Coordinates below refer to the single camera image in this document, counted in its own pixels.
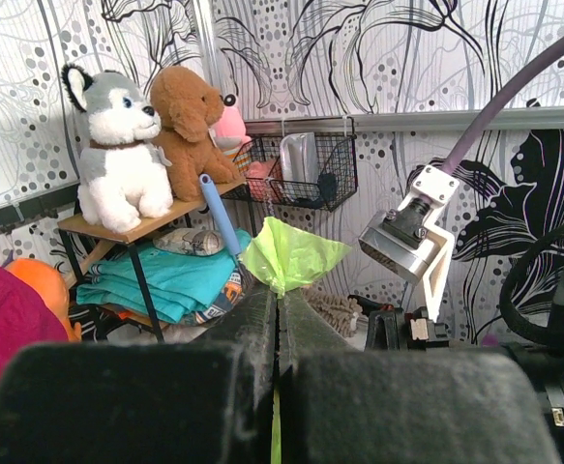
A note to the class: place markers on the blue floor squeegee mop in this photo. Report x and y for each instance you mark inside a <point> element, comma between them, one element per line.
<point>221,217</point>

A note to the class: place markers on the grey patterned small cushion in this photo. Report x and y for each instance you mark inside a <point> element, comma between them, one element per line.
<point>190,241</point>

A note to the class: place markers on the white plush dog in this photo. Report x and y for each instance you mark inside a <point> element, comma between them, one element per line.
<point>122,174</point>

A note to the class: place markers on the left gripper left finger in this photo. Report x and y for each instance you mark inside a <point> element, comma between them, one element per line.
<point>207,401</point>

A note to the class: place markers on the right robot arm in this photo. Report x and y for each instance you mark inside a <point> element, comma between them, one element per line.
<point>552,338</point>

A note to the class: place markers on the black wooden shelf rack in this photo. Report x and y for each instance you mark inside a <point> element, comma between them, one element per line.
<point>107,240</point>

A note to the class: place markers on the orange plush toy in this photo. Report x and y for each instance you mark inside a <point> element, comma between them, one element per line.
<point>51,287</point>

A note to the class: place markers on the brown chenille duster mop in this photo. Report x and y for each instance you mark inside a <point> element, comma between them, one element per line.
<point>341,313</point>

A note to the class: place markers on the black wire basket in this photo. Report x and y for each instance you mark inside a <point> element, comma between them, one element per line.
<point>259,162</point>

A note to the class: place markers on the silver foil bag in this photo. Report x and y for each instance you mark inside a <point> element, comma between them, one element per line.
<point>299,164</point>

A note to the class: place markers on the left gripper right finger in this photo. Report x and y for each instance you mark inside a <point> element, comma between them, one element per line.
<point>343,405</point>

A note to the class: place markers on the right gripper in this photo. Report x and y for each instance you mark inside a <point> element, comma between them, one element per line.
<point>394,329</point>

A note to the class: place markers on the brown teddy bear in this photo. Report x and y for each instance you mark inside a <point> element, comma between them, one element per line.
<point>189,107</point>

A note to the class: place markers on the pink plush toy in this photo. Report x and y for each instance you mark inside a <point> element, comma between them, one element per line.
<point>230,132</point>

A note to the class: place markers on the green trash bag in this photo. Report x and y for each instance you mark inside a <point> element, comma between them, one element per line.
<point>287,259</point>

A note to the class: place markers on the teal folded cloth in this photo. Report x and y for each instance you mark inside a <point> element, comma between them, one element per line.
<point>188,290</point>

